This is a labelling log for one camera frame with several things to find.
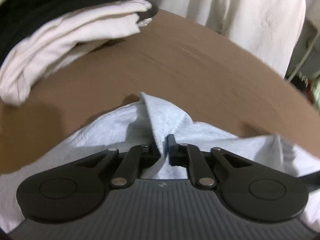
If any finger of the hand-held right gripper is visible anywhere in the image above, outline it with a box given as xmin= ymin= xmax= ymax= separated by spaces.
xmin=297 ymin=170 xmax=320 ymax=194

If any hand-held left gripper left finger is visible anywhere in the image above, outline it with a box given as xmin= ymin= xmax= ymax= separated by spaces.
xmin=75 ymin=144 xmax=161 ymax=189

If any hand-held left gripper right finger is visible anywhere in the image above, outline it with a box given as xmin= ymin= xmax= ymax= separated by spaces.
xmin=166 ymin=134 xmax=253 ymax=189

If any light grey printed t-shirt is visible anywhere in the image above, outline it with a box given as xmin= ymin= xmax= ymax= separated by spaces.
xmin=0 ymin=92 xmax=320 ymax=233

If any dark clothes pile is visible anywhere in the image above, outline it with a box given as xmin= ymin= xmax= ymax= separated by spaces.
xmin=287 ymin=71 xmax=313 ymax=98

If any stack of folded clothes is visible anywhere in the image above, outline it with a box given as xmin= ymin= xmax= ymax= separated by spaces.
xmin=0 ymin=0 xmax=167 ymax=107

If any white curtain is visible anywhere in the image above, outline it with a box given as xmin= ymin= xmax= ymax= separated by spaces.
xmin=160 ymin=0 xmax=307 ymax=79

